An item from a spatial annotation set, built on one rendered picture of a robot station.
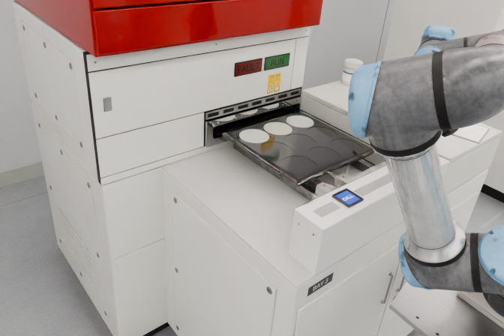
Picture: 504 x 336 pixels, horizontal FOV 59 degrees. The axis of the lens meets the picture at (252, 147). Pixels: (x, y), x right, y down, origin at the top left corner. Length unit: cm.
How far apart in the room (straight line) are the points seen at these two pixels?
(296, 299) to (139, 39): 76
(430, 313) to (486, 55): 62
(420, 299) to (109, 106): 92
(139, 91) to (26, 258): 137
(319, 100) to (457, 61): 106
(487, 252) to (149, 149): 95
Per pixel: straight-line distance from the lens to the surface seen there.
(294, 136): 151
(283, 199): 133
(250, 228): 121
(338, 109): 163
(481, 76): 67
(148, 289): 176
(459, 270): 97
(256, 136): 149
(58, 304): 221
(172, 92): 137
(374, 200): 115
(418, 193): 81
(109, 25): 117
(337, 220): 105
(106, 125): 131
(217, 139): 153
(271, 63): 157
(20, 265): 245
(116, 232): 152
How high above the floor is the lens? 159
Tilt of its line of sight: 29 degrees down
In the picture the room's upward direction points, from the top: 4 degrees clockwise
